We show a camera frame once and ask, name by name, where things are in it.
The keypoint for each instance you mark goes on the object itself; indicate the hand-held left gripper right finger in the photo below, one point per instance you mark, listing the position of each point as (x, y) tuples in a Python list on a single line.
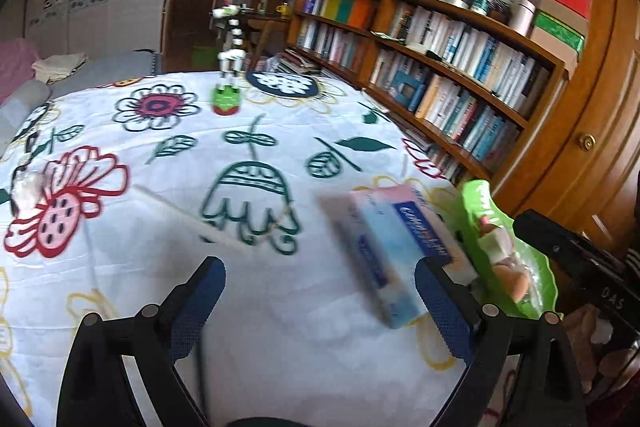
[(442, 307)]

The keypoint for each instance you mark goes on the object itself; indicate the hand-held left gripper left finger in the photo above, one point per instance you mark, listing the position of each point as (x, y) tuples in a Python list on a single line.
[(200, 307)]

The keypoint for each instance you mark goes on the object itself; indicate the green plastic basket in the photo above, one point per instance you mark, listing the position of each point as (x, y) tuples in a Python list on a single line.
[(475, 207)]

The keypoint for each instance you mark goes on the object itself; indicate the person's right hand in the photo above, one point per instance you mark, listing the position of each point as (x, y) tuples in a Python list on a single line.
[(617, 364)]

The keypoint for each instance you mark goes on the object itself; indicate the white chopstick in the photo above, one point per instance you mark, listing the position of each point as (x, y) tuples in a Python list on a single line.
[(190, 222)]

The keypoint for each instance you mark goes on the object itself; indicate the blue tissue pack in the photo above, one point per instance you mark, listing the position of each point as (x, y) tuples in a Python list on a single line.
[(380, 237)]

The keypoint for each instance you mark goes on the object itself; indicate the floral bed sheet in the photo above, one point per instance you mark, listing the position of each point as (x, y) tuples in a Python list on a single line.
[(300, 332)]

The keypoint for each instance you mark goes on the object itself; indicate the light wooden door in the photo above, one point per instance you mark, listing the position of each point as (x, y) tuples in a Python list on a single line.
[(590, 82)]

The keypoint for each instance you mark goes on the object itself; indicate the green cardboard box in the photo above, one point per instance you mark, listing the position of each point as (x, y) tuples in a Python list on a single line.
[(557, 29)]

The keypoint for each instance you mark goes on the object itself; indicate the wooden bookshelf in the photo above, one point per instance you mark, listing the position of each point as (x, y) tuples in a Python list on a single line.
[(450, 57)]

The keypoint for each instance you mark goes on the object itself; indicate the pink cylinder container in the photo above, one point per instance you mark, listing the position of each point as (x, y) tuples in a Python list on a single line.
[(521, 17)]

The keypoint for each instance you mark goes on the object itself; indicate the green storage box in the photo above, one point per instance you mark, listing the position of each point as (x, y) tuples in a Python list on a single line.
[(205, 58)]

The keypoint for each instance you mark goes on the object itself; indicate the grey pillow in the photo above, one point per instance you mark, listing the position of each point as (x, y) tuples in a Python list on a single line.
[(22, 107)]

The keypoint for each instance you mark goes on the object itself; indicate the folded cream cloth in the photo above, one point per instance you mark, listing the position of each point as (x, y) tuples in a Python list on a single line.
[(60, 66)]

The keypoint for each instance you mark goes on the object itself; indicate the wooden desk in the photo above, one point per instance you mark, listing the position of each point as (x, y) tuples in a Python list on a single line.
[(270, 24)]

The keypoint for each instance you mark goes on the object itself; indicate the pink blanket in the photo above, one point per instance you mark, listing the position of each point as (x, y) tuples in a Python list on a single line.
[(15, 62)]

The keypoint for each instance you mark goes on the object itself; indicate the yellow mug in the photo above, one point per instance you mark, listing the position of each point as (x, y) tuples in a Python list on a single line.
[(283, 10)]

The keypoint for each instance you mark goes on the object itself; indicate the blue picture frame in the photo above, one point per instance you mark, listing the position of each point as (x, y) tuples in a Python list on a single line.
[(407, 92)]

